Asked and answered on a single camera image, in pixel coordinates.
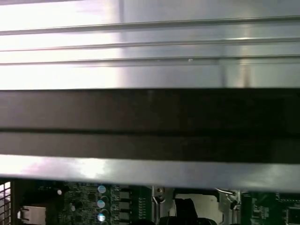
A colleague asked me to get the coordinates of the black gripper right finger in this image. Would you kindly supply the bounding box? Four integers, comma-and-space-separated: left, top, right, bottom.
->
187, 198, 218, 225

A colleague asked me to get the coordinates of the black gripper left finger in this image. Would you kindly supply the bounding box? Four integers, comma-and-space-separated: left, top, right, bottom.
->
135, 198, 188, 225

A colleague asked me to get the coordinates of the silver-topped CPU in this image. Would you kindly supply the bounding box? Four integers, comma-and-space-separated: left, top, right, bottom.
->
174, 193, 220, 225

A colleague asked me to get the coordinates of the metal socket cover frame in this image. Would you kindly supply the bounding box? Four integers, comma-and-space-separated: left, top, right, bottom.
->
151, 185, 241, 225

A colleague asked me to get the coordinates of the metal wire locking lever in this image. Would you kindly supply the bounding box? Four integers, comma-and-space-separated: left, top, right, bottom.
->
214, 187, 237, 195

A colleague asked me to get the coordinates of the green motherboard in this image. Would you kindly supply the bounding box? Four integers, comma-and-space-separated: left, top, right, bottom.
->
11, 180, 300, 225

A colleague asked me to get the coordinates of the black PC case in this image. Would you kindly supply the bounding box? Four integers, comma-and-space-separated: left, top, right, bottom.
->
0, 87, 300, 207

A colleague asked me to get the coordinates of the silver network port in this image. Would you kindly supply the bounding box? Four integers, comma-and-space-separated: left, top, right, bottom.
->
17, 205, 46, 222

